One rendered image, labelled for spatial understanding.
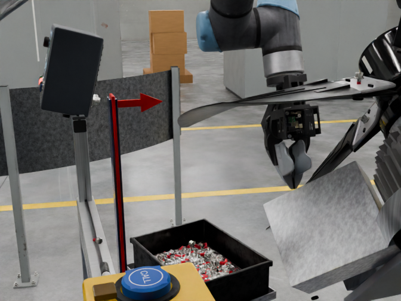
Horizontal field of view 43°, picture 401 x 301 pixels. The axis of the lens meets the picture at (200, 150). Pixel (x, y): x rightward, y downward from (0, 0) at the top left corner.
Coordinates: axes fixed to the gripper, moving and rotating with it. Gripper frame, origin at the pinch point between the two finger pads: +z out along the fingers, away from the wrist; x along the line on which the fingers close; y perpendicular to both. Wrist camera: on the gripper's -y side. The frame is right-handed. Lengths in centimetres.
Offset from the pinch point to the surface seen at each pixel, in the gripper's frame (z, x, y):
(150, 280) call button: 2, -37, 49
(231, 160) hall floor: 1, 103, -326
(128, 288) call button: 3, -39, 49
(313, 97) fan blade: -12.9, -11.4, 32.5
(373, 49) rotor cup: -19.8, 3.0, 25.7
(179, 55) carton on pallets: -180, 181, -751
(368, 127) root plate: -8.6, 3.4, 21.6
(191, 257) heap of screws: 11.7, -20.6, -2.9
